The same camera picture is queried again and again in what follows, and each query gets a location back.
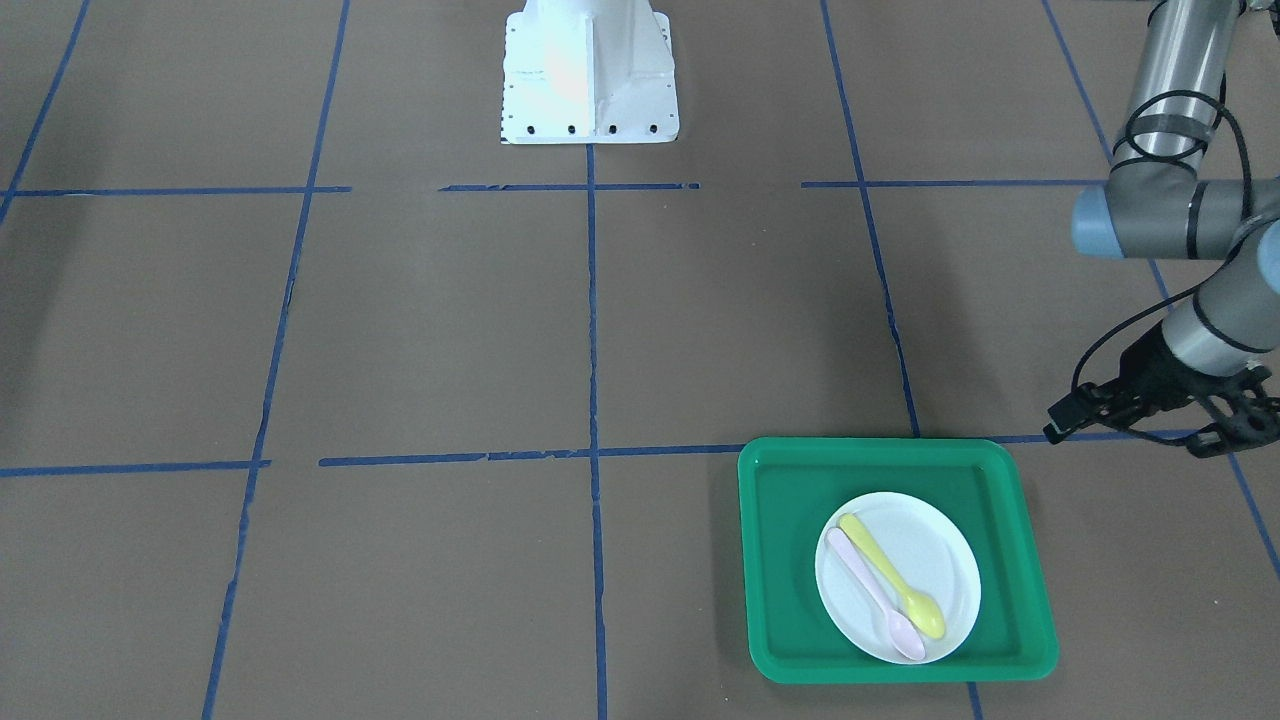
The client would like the yellow plastic spoon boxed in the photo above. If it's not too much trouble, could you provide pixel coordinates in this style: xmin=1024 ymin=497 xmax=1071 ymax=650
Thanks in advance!
xmin=837 ymin=512 xmax=947 ymax=641

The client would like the green plastic tray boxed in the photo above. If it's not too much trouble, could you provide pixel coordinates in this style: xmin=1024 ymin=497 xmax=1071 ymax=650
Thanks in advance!
xmin=739 ymin=437 xmax=1060 ymax=685

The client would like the white camera stand pillar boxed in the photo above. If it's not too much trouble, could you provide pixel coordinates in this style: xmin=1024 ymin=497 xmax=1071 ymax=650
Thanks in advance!
xmin=499 ymin=1 xmax=681 ymax=145

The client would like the pink plastic spoon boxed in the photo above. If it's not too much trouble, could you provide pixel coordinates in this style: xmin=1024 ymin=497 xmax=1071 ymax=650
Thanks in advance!
xmin=824 ymin=528 xmax=925 ymax=662

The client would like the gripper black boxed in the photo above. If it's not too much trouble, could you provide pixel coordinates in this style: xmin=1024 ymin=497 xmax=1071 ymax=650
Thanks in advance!
xmin=1043 ymin=322 xmax=1225 ymax=445

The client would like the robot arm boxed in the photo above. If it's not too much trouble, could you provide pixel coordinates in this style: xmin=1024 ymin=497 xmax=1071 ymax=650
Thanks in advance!
xmin=1044 ymin=1 xmax=1279 ymax=457

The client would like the white round plate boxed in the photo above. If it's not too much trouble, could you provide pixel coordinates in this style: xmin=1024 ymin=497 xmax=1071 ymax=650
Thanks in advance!
xmin=814 ymin=492 xmax=982 ymax=667

